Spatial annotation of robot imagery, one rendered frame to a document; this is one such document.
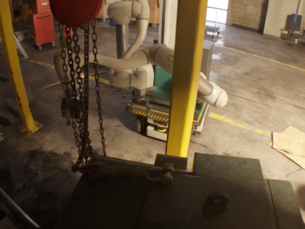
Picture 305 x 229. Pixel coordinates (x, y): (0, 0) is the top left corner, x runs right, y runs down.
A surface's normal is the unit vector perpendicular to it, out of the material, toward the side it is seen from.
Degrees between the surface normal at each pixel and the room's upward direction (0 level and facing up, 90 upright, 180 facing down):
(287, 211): 0
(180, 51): 90
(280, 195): 0
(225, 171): 0
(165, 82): 90
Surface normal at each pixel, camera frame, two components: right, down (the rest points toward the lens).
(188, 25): -0.50, 0.46
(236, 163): 0.04, -0.83
